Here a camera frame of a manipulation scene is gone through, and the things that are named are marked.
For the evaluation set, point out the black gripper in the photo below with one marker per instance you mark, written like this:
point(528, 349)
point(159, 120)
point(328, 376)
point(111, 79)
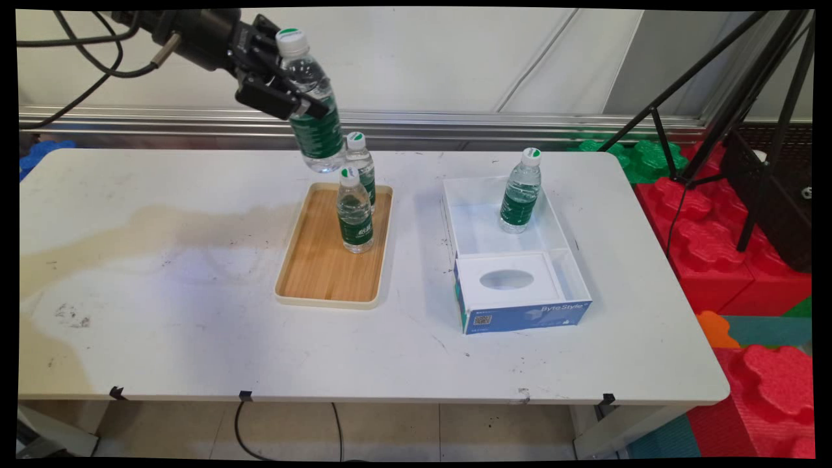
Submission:
point(201, 36)

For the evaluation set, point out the green label water bottle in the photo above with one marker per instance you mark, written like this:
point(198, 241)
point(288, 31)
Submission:
point(362, 166)
point(355, 218)
point(519, 195)
point(318, 136)

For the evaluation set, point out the bamboo tray with cream rim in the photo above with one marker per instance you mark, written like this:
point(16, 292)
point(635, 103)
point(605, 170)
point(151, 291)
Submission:
point(335, 250)

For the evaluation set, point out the blue foam block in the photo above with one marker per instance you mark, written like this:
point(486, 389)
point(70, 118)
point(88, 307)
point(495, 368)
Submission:
point(42, 156)

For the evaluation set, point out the white and blue cardboard box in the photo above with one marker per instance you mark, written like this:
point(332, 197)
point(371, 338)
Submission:
point(513, 286)

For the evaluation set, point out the green foam block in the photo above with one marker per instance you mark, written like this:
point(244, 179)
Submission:
point(640, 159)

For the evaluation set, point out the white table leg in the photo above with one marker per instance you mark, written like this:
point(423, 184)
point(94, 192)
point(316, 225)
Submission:
point(617, 429)
point(58, 429)

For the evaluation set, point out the large red foam block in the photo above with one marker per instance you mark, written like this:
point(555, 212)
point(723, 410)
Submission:
point(708, 240)

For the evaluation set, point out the black tripod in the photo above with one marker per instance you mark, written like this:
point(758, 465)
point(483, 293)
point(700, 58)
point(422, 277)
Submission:
point(747, 84)

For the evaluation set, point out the orange foam block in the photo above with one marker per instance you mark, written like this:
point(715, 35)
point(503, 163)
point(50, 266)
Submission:
point(715, 328)

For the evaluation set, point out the black equipment case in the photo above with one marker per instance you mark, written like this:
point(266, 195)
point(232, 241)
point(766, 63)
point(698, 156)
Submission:
point(770, 208)

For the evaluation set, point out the aluminium wall rail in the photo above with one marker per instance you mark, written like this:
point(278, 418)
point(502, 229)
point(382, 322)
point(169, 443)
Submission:
point(455, 123)

